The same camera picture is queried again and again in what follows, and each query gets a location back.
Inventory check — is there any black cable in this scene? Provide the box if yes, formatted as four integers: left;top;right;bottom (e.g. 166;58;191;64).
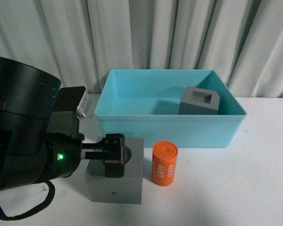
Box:
0;180;56;221

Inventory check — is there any orange cylinder part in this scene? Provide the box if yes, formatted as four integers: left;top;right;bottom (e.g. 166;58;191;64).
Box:
151;141;178;186

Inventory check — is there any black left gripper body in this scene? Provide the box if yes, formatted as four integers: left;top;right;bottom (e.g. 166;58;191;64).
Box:
43;111;108;178

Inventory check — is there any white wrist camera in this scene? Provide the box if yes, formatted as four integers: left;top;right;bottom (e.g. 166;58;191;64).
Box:
75;91;91;119

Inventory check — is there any white curtain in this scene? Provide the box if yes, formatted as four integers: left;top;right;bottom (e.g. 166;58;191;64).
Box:
0;0;283;98

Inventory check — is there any gray cube with square hole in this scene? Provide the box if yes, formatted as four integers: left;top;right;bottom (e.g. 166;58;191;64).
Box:
179;87;220;115

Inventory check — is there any light blue plastic box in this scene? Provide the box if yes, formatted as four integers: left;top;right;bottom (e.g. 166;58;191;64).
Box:
94;69;247;148

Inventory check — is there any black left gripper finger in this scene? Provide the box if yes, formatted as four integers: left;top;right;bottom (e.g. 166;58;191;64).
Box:
104;150;132;178
99;133;125;147

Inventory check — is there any gray cube with round hole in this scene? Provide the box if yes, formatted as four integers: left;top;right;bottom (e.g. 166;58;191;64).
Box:
84;138;144;204

